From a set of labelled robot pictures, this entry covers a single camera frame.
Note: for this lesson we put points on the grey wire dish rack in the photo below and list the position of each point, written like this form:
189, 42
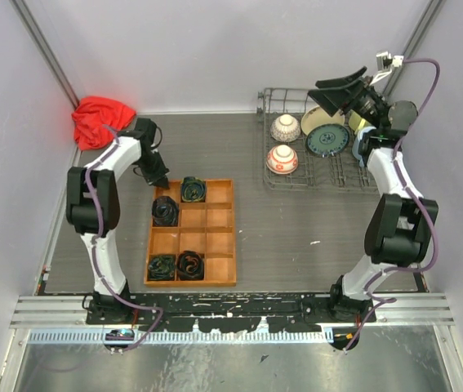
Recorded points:
339, 173

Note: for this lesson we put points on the light blue ceramic mug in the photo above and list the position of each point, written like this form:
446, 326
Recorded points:
357, 144

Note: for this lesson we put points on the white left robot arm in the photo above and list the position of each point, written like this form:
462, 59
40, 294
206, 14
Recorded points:
93, 208

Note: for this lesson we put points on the dark brown rolled tie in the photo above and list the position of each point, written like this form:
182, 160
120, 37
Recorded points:
165, 212

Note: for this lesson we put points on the blue yellow rolled tie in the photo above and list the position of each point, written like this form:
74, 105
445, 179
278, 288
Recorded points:
193, 190

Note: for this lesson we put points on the white purple patterned bowl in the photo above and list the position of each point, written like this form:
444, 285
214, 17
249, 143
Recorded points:
285, 128

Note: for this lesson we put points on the red crumpled cloth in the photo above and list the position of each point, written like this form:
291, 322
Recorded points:
92, 116

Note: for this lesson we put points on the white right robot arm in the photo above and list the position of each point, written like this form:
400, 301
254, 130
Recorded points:
402, 226

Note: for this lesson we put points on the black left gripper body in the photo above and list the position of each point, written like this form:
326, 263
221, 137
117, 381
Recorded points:
153, 167

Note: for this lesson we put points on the orange wooden compartment tray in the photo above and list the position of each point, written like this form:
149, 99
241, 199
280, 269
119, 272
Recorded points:
207, 228

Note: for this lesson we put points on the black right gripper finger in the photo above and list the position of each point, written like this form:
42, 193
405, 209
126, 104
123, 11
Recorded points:
333, 100
342, 81

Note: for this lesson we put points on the yellow green ceramic mug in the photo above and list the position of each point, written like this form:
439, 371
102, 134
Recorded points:
356, 122

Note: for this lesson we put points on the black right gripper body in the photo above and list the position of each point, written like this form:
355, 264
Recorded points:
366, 102

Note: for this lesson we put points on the blue green patterned plate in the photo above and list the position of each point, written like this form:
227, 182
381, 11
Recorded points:
327, 140

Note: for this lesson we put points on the red orange patterned bowl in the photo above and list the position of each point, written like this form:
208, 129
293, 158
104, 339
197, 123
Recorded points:
282, 160

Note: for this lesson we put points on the cream plate with flower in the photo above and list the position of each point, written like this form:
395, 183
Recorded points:
317, 117

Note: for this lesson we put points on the black orange rolled tie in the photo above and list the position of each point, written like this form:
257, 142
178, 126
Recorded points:
190, 266

